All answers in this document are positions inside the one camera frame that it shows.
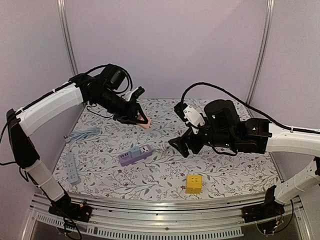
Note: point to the aluminium frame post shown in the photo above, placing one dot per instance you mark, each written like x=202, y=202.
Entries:
x=61, y=6
x=262, y=50

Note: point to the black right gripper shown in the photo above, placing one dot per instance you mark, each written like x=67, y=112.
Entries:
x=189, y=139

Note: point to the yellow cube socket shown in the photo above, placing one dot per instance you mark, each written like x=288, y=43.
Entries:
x=193, y=184

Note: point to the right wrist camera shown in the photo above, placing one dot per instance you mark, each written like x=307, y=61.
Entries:
x=190, y=116

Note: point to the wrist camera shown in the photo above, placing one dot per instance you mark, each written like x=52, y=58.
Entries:
x=133, y=94
x=190, y=116

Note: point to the pink plug adapter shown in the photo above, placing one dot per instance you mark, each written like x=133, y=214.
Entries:
x=147, y=125

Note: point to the blue plug adapter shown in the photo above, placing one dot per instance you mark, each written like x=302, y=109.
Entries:
x=135, y=152

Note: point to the purple power strip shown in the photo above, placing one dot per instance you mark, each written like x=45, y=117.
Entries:
x=125, y=158

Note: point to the right aluminium frame post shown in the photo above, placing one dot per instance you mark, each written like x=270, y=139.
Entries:
x=262, y=50

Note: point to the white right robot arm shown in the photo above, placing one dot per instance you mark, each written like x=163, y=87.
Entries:
x=241, y=128

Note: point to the floral patterned table mat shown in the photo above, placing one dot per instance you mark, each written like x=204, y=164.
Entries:
x=96, y=142

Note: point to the left aluminium frame post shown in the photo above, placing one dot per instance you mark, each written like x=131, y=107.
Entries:
x=61, y=6

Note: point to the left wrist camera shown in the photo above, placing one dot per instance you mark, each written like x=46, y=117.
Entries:
x=133, y=94

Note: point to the light blue power strip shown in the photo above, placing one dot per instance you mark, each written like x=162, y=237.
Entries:
x=71, y=168

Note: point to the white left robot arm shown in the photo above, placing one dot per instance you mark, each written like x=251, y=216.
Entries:
x=109, y=86

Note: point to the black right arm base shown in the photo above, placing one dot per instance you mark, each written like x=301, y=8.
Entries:
x=268, y=209

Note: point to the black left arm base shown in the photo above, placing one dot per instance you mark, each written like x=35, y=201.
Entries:
x=64, y=207

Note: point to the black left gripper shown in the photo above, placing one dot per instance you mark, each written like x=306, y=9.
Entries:
x=130, y=116

